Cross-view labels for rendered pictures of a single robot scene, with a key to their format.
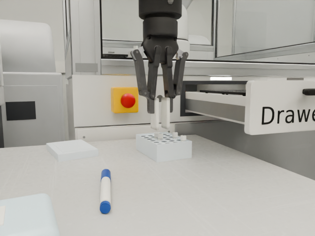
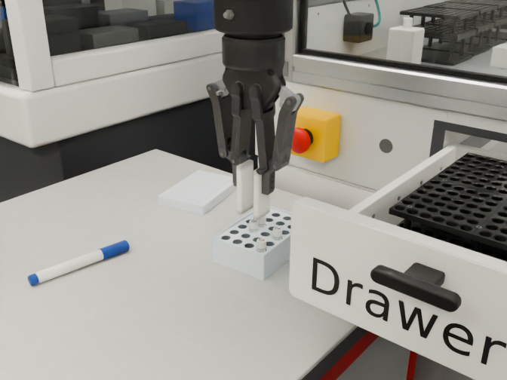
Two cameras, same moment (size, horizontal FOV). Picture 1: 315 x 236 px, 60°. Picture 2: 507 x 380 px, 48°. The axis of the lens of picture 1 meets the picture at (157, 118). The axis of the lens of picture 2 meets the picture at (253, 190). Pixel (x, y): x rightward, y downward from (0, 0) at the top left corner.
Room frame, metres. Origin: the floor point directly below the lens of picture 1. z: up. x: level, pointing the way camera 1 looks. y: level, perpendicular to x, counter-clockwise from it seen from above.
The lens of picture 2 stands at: (0.25, -0.60, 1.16)
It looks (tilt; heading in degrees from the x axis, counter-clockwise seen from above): 24 degrees down; 59
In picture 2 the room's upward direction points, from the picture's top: straight up
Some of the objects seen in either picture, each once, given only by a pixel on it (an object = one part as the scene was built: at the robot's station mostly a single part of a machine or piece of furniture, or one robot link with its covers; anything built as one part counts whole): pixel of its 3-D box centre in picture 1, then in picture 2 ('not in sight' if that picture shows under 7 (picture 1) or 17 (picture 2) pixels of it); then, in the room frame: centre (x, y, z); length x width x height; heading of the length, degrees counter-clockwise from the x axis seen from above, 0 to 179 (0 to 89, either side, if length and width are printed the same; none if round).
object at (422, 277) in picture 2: (314, 91); (420, 280); (0.57, -0.33, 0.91); 0.07 x 0.04 x 0.01; 109
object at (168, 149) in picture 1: (162, 145); (262, 239); (0.62, -0.01, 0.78); 0.12 x 0.08 x 0.04; 25
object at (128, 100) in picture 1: (127, 100); (300, 139); (0.74, 0.08, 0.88); 0.04 x 0.03 x 0.04; 109
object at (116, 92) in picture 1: (124, 99); (312, 134); (0.77, 0.09, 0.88); 0.07 x 0.05 x 0.07; 109
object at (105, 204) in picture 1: (105, 188); (81, 262); (0.39, 0.08, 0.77); 0.14 x 0.02 x 0.02; 10
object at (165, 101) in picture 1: (165, 113); (262, 191); (0.61, -0.02, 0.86); 0.03 x 0.01 x 0.07; 25
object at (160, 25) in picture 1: (160, 41); (253, 72); (0.61, -0.01, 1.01); 0.08 x 0.07 x 0.09; 115
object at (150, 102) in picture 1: (146, 101); (233, 166); (0.59, 0.02, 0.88); 0.03 x 0.01 x 0.05; 115
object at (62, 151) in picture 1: (71, 149); (200, 191); (0.63, 0.20, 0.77); 0.13 x 0.09 x 0.02; 33
